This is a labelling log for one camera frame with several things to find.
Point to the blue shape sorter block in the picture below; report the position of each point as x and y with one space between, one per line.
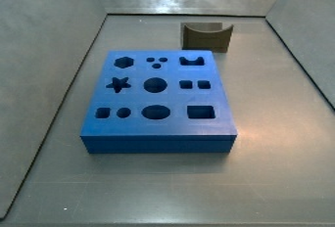
158 103

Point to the dark curved cradle block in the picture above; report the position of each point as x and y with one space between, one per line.
205 36

